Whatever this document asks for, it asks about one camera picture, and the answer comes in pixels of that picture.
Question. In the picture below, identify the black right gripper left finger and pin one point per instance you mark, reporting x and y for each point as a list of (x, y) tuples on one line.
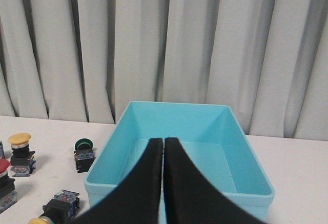
[(137, 198)]

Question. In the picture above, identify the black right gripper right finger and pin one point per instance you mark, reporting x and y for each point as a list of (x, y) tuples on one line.
[(200, 195)]

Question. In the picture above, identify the yellow push button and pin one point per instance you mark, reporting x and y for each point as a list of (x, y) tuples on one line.
[(60, 209), (22, 161)]

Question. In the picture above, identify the red push button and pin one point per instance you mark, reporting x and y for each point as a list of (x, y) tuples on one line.
[(8, 192)]

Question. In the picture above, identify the light blue plastic box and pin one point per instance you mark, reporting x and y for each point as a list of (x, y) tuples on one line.
[(201, 142)]

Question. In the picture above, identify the green push button near box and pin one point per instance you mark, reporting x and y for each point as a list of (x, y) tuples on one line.
[(84, 155)]

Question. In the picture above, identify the grey pleated curtain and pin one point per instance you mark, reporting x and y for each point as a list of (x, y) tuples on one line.
[(85, 60)]

